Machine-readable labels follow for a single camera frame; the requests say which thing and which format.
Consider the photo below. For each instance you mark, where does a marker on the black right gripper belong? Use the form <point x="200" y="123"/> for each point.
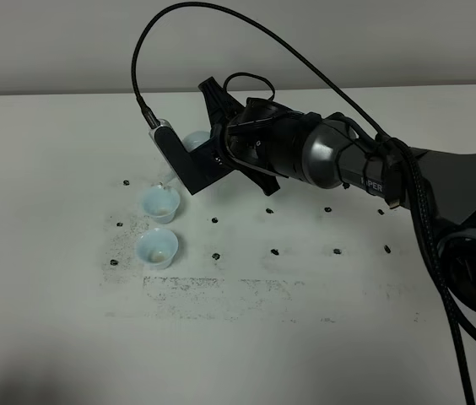
<point x="262" y="139"/>

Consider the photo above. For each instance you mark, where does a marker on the light blue porcelain teapot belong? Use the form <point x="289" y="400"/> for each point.
<point x="187" y="147"/>

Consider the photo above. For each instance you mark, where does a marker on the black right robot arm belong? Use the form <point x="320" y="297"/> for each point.
<point x="439" y="191"/>

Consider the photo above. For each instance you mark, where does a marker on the light blue far teacup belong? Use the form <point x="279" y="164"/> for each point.
<point x="160" y="203"/>

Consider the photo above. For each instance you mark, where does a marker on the light blue teacup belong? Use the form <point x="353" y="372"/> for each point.
<point x="157" y="248"/>
<point x="160" y="203"/>

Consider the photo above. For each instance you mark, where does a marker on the light blue near teacup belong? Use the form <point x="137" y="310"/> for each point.
<point x="157" y="248"/>

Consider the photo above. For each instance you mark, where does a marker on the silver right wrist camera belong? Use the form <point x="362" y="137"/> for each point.
<point x="209" y="157"/>

